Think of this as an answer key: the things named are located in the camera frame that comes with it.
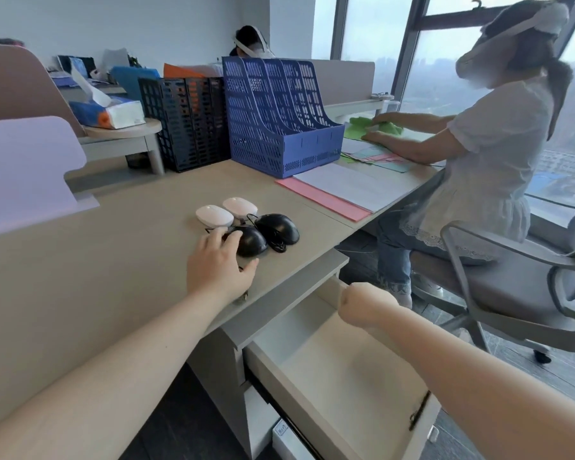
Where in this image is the blue plastic file rack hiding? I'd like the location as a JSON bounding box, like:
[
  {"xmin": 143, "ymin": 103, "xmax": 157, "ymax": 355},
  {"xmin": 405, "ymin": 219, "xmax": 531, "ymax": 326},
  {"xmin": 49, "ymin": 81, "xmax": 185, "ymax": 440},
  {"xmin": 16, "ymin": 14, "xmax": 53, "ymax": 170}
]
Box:
[{"xmin": 222, "ymin": 56, "xmax": 346, "ymax": 180}]

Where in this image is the lilac desk partition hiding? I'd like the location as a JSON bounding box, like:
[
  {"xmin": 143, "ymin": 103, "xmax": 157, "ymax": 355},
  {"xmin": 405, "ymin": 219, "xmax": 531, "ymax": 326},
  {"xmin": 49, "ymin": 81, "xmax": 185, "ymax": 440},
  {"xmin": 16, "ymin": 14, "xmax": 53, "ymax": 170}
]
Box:
[{"xmin": 0, "ymin": 116, "xmax": 100, "ymax": 240}]

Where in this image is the person's right forearm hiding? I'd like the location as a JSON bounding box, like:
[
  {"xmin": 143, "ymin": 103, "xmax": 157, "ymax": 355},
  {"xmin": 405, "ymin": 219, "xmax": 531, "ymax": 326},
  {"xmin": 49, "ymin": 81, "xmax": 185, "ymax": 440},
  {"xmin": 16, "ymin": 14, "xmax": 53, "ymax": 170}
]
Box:
[{"xmin": 364, "ymin": 303, "xmax": 575, "ymax": 460}]

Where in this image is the grey desk partition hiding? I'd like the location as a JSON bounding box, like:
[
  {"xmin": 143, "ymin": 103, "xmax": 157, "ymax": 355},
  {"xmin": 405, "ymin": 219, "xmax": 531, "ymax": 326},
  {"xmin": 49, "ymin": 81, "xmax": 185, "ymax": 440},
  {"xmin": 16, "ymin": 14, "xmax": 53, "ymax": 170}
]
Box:
[{"xmin": 310, "ymin": 59, "xmax": 376, "ymax": 107}]

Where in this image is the person's right hand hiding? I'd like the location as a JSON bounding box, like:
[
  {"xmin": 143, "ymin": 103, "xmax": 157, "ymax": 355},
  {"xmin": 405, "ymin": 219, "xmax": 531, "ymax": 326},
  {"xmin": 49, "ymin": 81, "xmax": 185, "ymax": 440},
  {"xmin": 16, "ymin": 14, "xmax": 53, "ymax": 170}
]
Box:
[{"xmin": 339, "ymin": 282, "xmax": 406, "ymax": 330}]

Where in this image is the pink paper folder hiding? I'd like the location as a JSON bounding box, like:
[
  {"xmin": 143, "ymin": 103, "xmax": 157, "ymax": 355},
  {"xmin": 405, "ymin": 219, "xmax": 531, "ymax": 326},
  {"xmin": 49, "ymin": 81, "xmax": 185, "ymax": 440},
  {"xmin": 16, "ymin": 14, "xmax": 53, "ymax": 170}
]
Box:
[{"xmin": 275, "ymin": 176, "xmax": 372, "ymax": 224}]

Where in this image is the orange folder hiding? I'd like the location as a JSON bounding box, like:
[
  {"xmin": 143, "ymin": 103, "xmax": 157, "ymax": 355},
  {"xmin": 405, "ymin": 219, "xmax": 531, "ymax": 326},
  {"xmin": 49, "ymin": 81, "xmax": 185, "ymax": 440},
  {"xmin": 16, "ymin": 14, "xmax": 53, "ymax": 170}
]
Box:
[{"xmin": 162, "ymin": 62, "xmax": 222, "ymax": 80}]

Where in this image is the white computer mouse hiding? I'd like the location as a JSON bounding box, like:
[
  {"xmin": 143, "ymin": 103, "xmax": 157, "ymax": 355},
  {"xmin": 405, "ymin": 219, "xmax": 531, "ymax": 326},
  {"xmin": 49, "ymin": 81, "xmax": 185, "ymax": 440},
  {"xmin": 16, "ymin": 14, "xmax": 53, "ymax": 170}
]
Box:
[
  {"xmin": 195, "ymin": 206, "xmax": 235, "ymax": 229},
  {"xmin": 222, "ymin": 197, "xmax": 260, "ymax": 222}
]

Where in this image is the black mouse cable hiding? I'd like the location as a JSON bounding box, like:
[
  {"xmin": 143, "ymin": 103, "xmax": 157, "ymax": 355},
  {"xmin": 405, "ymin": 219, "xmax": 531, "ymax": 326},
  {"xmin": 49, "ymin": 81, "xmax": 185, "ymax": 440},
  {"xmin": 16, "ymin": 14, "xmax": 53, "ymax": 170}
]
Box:
[{"xmin": 246, "ymin": 213, "xmax": 289, "ymax": 254}]

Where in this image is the pile of coloured papers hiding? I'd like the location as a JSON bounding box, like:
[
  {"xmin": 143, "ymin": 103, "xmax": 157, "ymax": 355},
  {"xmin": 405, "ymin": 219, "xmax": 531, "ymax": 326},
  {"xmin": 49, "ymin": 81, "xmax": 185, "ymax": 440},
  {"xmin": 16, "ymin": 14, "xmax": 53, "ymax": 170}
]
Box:
[{"xmin": 340, "ymin": 138, "xmax": 417, "ymax": 174}]

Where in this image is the dark window frame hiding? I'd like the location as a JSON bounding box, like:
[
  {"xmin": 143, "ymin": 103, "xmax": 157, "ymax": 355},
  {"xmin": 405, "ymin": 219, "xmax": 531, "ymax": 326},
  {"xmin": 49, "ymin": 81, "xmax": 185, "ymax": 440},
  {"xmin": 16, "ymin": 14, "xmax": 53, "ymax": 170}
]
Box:
[{"xmin": 330, "ymin": 0, "xmax": 575, "ymax": 107}]

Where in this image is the black drawer handle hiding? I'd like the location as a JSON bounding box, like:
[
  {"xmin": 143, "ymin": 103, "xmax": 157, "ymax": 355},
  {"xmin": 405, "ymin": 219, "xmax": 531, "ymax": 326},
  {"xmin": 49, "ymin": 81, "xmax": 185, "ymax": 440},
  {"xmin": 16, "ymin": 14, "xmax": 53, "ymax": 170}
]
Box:
[{"xmin": 409, "ymin": 390, "xmax": 432, "ymax": 432}]

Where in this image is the blue folder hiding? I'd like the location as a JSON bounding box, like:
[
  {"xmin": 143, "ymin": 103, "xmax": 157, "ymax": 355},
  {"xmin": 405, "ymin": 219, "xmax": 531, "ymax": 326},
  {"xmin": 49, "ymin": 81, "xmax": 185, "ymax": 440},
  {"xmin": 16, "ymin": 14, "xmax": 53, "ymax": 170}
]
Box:
[{"xmin": 110, "ymin": 66, "xmax": 162, "ymax": 104}]

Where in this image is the white paper sheet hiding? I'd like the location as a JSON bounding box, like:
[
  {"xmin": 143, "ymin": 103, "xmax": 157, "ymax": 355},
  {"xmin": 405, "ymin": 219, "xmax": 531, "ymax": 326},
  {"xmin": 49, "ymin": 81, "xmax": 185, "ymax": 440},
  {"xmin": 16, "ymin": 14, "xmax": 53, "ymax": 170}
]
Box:
[{"xmin": 292, "ymin": 162, "xmax": 414, "ymax": 214}]

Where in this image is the person's left forearm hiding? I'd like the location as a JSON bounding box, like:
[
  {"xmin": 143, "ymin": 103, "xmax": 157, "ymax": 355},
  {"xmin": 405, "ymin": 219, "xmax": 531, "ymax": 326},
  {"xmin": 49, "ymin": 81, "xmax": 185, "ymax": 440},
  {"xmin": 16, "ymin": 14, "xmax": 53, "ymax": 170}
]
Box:
[{"xmin": 0, "ymin": 288, "xmax": 235, "ymax": 460}]

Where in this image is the white headset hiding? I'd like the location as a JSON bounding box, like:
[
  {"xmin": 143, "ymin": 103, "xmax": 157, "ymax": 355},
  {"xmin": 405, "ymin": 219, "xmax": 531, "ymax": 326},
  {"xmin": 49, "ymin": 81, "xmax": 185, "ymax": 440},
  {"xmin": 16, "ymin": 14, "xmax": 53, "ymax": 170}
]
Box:
[{"xmin": 455, "ymin": 0, "xmax": 572, "ymax": 81}]

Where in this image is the green cloth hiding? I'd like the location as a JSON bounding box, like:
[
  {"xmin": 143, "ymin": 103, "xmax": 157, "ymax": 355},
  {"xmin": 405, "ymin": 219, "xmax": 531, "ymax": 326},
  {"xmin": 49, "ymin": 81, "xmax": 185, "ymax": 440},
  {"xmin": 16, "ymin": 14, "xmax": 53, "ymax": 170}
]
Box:
[{"xmin": 343, "ymin": 116, "xmax": 405, "ymax": 141}]

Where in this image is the open white desk drawer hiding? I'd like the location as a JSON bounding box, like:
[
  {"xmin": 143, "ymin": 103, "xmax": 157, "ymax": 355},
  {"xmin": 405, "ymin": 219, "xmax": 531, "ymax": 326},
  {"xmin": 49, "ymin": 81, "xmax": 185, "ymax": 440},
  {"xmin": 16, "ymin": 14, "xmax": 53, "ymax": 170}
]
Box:
[{"xmin": 242, "ymin": 276, "xmax": 442, "ymax": 460}]

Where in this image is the person's left hand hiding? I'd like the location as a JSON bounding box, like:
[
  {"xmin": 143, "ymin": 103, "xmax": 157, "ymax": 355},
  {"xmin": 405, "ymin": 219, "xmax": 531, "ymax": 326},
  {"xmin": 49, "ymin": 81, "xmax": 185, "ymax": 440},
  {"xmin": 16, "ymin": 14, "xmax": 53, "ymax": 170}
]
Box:
[{"xmin": 187, "ymin": 228, "xmax": 260, "ymax": 306}]

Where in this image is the black plastic file rack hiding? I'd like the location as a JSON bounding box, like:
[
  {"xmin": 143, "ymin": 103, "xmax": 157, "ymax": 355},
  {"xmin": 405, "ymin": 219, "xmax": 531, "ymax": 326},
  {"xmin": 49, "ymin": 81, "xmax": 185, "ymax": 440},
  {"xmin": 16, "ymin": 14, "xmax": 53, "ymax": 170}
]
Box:
[{"xmin": 138, "ymin": 76, "xmax": 231, "ymax": 173}]

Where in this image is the black computer mouse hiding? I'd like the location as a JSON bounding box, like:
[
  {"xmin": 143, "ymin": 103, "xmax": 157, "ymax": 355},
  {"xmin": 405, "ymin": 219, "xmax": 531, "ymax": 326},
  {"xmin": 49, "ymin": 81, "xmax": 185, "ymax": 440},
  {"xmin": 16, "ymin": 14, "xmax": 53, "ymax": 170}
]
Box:
[
  {"xmin": 254, "ymin": 214, "xmax": 301, "ymax": 246},
  {"xmin": 222, "ymin": 226, "xmax": 268, "ymax": 258}
]

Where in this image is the grey office chair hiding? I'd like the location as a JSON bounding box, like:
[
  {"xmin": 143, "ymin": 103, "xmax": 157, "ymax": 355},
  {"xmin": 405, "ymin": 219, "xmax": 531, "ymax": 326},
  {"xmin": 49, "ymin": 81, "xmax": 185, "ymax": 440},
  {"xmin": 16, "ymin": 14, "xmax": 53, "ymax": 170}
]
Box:
[{"xmin": 409, "ymin": 205, "xmax": 575, "ymax": 365}]

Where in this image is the white rounded desk shelf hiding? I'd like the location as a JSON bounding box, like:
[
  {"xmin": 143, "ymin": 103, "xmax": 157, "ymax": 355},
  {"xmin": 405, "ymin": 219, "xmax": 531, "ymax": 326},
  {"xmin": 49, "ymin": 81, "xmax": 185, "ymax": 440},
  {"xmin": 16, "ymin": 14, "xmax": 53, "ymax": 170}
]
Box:
[{"xmin": 79, "ymin": 117, "xmax": 166, "ymax": 176}]

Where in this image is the white and blue tissue box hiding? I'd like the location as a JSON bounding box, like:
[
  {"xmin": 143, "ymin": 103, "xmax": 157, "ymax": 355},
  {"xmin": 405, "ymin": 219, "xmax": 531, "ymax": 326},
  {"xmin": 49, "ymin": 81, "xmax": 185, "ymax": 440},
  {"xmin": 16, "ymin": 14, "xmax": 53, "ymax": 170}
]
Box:
[{"xmin": 69, "ymin": 67, "xmax": 146, "ymax": 130}]

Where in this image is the brown desk partition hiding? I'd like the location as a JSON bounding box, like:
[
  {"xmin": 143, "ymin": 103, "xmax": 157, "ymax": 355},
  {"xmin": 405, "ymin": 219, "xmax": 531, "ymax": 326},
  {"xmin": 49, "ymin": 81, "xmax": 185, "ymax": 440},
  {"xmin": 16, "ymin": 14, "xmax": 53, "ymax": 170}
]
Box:
[{"xmin": 0, "ymin": 44, "xmax": 88, "ymax": 138}]

